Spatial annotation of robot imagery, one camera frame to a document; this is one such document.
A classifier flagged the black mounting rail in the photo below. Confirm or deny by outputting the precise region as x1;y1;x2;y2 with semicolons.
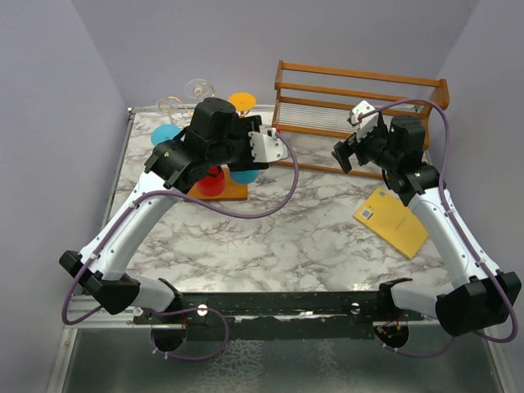
133;291;422;341

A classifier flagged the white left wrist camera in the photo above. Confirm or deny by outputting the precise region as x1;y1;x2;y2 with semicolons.
248;128;288;164

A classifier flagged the wooden shelf rack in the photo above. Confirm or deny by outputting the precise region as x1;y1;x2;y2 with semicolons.
268;60;450;179

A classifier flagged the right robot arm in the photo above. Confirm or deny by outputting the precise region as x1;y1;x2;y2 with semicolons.
332;105;522;337

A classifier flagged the clear ribbed wine glass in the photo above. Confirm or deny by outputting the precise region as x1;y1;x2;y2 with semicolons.
156;96;178;124

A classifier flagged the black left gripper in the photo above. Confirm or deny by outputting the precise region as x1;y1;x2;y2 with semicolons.
208;117;269;171

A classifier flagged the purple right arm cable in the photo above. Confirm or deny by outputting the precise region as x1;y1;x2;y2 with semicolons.
359;97;518;358

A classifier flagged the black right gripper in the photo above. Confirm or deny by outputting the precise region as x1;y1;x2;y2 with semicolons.
332;120;400;173

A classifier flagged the clear smooth wine glass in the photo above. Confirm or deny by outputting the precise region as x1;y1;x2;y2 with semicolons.
184;79;215;102

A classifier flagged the gold wire glass rack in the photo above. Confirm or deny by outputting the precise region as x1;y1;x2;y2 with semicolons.
172;96;194;116

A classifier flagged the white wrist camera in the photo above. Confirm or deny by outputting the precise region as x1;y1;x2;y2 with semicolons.
248;128;288;164
348;100;379;142

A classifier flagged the red plastic goblet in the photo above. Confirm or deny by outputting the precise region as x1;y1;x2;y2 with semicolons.
195;166;226;197

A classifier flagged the yellow plastic goblet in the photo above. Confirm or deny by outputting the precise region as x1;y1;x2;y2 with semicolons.
228;92;256;117

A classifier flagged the blue plastic goblet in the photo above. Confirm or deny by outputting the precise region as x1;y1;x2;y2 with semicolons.
150;124;181;146
229;169;259;185

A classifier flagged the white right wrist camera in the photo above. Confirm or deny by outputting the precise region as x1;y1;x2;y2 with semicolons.
348;100;379;142

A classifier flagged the wooden base of glass rack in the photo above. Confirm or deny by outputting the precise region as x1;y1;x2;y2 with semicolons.
187;167;248;201

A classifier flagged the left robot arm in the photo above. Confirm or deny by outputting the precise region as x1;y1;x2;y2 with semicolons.
59;97;287;323

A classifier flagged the yellow book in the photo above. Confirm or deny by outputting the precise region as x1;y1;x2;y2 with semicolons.
354;187;428;259

